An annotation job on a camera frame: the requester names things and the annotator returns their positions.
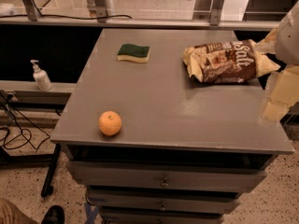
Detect black shoe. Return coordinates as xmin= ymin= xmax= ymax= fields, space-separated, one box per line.
xmin=41 ymin=205 xmax=64 ymax=224

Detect black table leg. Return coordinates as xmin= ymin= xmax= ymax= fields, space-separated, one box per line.
xmin=41 ymin=144 xmax=61 ymax=198

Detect green and yellow sponge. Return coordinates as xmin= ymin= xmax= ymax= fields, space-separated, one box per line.
xmin=117 ymin=44 xmax=150 ymax=63

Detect black cable on rail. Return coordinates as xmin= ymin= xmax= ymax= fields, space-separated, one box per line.
xmin=0 ymin=13 xmax=133 ymax=21

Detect middle grey drawer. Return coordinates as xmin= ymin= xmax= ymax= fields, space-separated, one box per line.
xmin=87 ymin=189 xmax=239 ymax=215

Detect black floor cables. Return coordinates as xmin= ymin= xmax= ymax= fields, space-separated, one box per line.
xmin=0 ymin=91 xmax=52 ymax=151

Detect grey drawer cabinet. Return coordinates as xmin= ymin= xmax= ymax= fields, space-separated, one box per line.
xmin=50 ymin=27 xmax=295 ymax=224

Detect tan trouser leg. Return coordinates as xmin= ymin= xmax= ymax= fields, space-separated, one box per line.
xmin=0 ymin=198 xmax=39 ymax=224

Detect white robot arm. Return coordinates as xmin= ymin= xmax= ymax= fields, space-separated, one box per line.
xmin=255 ymin=1 xmax=299 ymax=121

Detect bottom grey drawer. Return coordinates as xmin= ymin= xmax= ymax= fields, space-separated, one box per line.
xmin=100 ymin=207 xmax=223 ymax=224

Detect grey metal rail frame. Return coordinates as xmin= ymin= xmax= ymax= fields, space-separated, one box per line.
xmin=0 ymin=0 xmax=279 ymax=31

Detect white pump bottle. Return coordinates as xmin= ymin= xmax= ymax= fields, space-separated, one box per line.
xmin=31 ymin=60 xmax=52 ymax=91

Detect top grey drawer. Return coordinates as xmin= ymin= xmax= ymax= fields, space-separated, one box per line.
xmin=66 ymin=161 xmax=266 ymax=193

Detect brown chip bag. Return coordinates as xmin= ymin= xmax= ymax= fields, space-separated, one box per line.
xmin=182 ymin=39 xmax=281 ymax=85

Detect orange fruit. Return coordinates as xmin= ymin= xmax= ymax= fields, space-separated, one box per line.
xmin=98 ymin=111 xmax=122 ymax=136

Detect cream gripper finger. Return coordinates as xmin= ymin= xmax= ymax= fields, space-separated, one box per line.
xmin=261 ymin=64 xmax=299 ymax=121
xmin=250 ymin=27 xmax=278 ymax=54

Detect grey drawer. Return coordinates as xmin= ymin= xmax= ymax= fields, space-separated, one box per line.
xmin=100 ymin=207 xmax=223 ymax=224
xmin=87 ymin=189 xmax=239 ymax=215
xmin=66 ymin=161 xmax=266 ymax=193

